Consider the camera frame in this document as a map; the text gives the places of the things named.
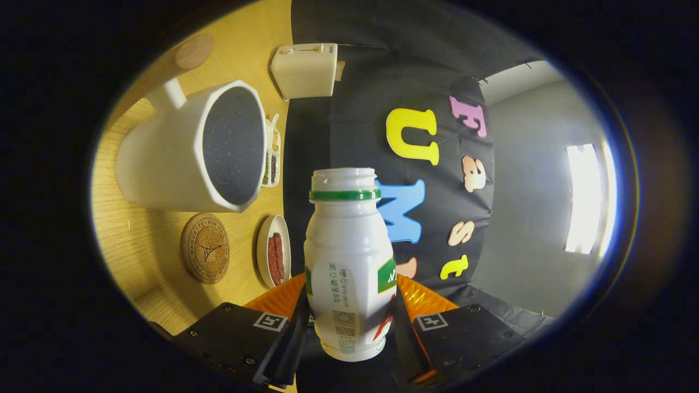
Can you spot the wooden table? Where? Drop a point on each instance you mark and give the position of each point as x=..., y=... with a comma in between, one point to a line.
x=136, y=245

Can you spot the round cork coaster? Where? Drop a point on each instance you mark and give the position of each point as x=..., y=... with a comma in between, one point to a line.
x=205, y=248

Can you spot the red sausage pieces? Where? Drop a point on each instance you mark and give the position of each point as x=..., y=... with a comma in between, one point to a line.
x=276, y=256

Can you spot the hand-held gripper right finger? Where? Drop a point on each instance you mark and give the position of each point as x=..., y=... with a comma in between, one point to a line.
x=464, y=338

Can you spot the cream toaster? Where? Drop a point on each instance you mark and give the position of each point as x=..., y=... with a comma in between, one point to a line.
x=303, y=71

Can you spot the small white dish of beans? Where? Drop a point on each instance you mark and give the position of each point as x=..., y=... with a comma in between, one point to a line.
x=272, y=158

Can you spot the white round plate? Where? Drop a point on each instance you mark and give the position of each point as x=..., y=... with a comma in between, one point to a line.
x=263, y=245

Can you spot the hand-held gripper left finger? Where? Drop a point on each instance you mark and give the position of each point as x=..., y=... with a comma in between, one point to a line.
x=229, y=338

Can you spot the bread slice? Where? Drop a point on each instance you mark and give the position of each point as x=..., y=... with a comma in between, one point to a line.
x=340, y=71

